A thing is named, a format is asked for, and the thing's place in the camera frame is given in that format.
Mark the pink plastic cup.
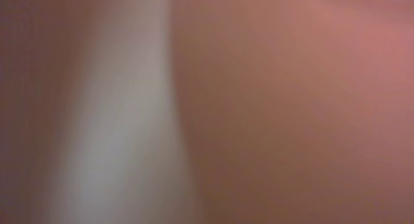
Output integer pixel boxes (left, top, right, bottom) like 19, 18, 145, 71
0, 0, 414, 224

